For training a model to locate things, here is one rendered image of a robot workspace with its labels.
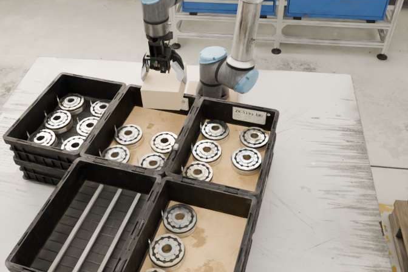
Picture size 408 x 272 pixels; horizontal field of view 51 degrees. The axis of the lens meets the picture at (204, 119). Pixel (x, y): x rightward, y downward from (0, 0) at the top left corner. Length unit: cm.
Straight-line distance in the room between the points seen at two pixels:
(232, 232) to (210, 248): 8
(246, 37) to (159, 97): 46
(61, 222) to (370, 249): 98
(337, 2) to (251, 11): 182
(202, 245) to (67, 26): 310
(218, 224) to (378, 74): 238
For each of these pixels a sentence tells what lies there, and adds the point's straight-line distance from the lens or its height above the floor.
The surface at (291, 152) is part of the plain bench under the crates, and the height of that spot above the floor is 70.
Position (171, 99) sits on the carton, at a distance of 134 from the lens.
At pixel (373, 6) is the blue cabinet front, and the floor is 43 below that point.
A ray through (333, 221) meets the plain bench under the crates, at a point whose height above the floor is 70.
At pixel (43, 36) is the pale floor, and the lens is 402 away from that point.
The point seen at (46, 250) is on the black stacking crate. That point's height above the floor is 83.
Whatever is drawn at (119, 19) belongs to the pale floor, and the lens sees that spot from 407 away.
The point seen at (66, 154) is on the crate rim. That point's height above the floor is 92.
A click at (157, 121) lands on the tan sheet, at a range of 165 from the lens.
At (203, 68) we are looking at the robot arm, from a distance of 179.
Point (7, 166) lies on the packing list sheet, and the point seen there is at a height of 70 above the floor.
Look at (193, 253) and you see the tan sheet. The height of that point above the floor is 83.
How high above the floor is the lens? 195
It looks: 43 degrees down
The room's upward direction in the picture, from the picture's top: 2 degrees counter-clockwise
